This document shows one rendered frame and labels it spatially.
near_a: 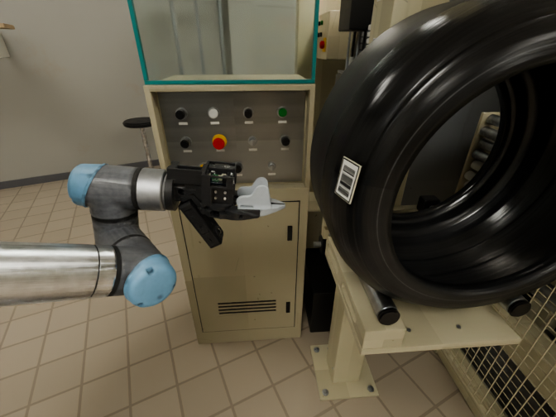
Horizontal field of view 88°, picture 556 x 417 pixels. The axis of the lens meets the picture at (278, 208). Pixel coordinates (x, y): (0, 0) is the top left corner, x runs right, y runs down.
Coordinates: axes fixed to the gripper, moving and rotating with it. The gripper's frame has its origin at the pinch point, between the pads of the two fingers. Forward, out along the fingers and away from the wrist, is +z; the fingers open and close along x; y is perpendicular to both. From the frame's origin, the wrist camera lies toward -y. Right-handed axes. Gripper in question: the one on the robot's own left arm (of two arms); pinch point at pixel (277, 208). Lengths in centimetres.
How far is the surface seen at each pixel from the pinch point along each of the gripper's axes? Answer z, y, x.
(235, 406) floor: -4, -112, 20
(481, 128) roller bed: 66, 13, 38
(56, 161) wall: -223, -116, 286
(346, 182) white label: 8.1, 10.6, -9.9
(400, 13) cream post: 25, 37, 27
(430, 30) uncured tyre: 15.9, 31.0, -5.5
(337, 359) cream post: 39, -88, 27
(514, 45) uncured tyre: 23.4, 30.2, -11.4
